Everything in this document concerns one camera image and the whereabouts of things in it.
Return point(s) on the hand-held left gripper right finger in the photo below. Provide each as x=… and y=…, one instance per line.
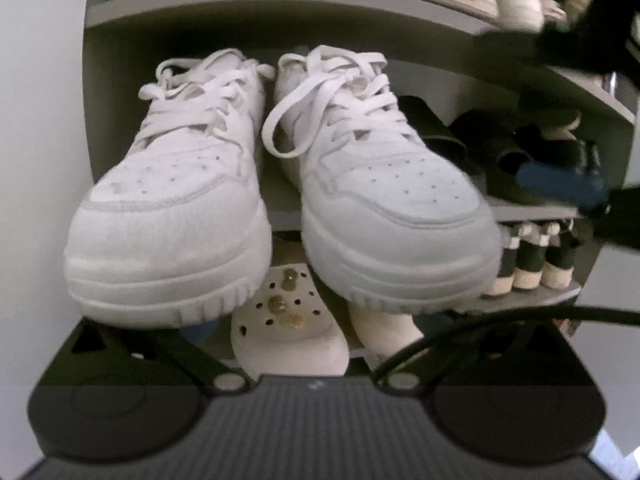
x=425, y=372

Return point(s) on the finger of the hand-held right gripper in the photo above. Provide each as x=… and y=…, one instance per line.
x=560, y=185
x=510, y=45

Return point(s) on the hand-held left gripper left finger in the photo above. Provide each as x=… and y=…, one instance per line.
x=200, y=360

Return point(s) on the cream clog with charms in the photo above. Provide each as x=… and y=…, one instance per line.
x=385, y=330
x=295, y=350

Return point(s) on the black slide slipper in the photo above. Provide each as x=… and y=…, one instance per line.
x=430, y=125
x=500, y=150

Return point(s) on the white lace-up sneaker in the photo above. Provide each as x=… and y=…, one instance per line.
x=400, y=200
x=175, y=200

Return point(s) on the grey shoe cabinet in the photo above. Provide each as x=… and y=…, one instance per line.
x=250, y=15

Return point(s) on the black shoe with cream sole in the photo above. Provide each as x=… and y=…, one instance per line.
x=502, y=270
x=530, y=265
x=557, y=265

